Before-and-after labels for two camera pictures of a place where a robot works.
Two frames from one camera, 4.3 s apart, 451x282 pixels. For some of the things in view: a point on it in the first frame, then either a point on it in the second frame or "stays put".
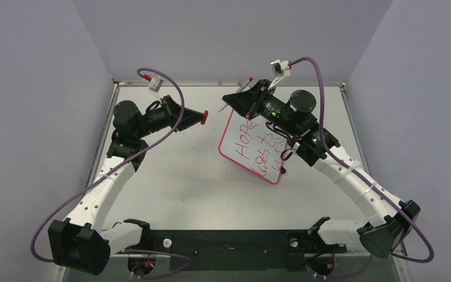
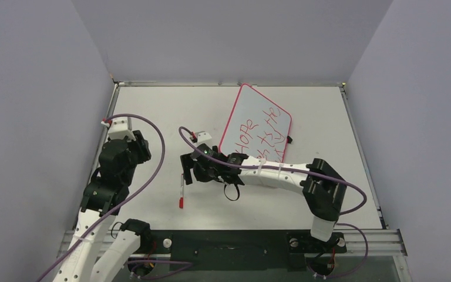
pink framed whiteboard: (252, 144) stays put
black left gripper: (172, 111) to (140, 144)
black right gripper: (259, 98) to (187, 164)
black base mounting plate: (234, 249) stays put
